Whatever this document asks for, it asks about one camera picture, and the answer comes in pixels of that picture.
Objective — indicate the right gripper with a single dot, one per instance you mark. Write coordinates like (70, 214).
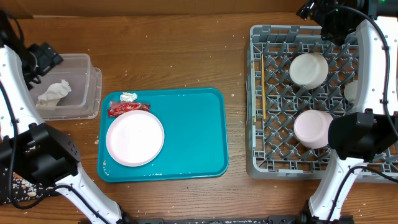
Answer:
(326, 8)

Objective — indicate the rice and peanut shells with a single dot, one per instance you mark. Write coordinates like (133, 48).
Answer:
(26, 186)

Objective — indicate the red snack wrapper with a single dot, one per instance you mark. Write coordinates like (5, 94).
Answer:
(117, 108)

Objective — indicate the large white tissue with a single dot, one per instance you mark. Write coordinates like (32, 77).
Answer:
(54, 93)

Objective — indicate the teal plastic tray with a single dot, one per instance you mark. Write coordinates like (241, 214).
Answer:
(196, 142)

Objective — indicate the white cup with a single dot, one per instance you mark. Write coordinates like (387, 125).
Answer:
(350, 91)

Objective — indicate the clear plastic bin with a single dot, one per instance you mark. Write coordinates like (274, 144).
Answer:
(85, 81)

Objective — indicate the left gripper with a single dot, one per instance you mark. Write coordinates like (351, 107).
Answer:
(47, 56)

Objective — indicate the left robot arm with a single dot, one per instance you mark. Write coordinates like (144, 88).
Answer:
(33, 149)

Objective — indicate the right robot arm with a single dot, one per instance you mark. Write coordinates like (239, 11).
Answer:
(371, 126)

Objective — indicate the grey dishwasher rack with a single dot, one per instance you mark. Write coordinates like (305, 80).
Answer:
(272, 150)

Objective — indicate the large white plate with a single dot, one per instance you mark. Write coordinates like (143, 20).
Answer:
(135, 138)

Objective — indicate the white bowl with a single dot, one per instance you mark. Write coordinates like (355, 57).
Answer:
(309, 70)

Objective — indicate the small white tissue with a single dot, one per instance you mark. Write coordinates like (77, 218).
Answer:
(128, 97)

